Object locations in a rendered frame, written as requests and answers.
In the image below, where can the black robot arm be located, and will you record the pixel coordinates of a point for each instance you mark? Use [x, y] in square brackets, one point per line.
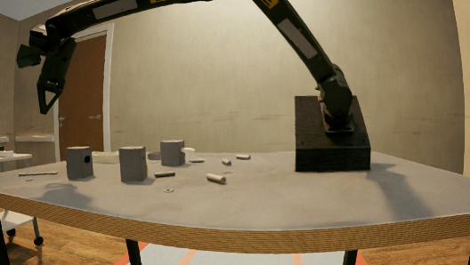
[337, 95]

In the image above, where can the white shallow square tray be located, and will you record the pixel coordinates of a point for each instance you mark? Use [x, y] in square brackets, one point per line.
[110, 158]

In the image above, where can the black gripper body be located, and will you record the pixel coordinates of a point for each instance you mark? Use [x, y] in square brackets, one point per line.
[60, 74]

